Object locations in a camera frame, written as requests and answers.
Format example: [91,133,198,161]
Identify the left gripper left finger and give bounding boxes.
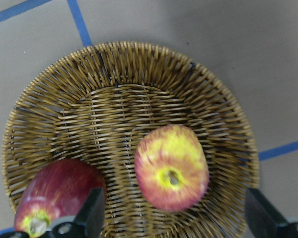
[74,188,106,238]

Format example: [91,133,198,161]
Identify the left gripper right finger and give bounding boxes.
[244,188,289,238]

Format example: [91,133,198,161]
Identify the yellow red apple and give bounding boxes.
[135,124,210,212]

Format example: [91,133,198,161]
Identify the dark red apple in basket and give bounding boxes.
[14,159,106,238]

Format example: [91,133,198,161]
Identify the brown wicker basket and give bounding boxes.
[2,42,259,238]

